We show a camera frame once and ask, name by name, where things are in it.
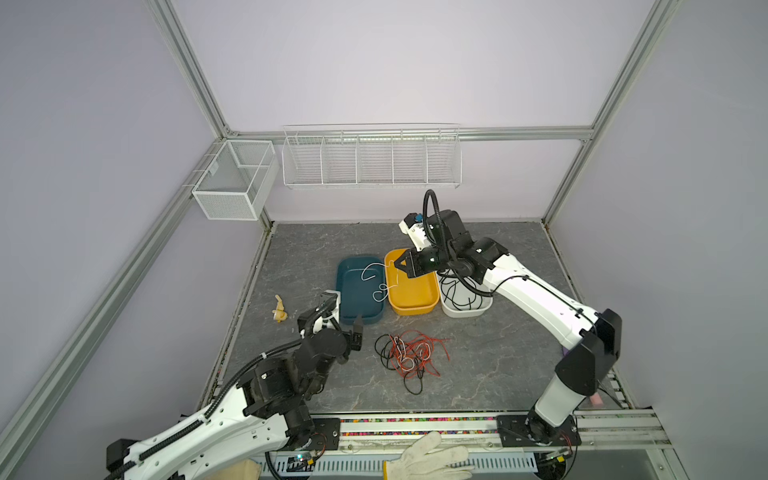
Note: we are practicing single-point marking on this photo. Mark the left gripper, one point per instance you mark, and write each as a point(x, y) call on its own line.
point(356, 342)

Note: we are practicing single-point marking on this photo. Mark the teal plastic bin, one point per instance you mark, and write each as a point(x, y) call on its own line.
point(359, 280)

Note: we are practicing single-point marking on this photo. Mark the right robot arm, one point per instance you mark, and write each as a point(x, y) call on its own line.
point(591, 338)

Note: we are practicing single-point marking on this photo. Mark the white plastic bin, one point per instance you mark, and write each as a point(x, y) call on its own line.
point(459, 302)

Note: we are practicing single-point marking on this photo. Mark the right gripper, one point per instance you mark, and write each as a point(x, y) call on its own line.
point(413, 268)

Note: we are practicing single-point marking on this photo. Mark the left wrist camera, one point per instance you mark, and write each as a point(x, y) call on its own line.
point(327, 312)

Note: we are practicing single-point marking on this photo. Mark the yellow toy figure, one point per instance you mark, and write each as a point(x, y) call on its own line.
point(279, 312)

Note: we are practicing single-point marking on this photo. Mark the yellow plastic bin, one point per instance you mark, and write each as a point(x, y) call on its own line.
point(409, 296)

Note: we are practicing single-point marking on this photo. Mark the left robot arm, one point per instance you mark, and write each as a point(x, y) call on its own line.
point(263, 408)

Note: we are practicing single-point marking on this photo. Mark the white wire shelf basket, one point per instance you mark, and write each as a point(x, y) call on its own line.
point(384, 155)

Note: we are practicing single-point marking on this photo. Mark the white mesh box basket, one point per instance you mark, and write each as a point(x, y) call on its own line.
point(237, 181)

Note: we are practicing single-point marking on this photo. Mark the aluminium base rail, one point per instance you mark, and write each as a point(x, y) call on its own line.
point(359, 444)

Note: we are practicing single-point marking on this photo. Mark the right work glove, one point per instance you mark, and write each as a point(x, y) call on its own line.
point(426, 459)

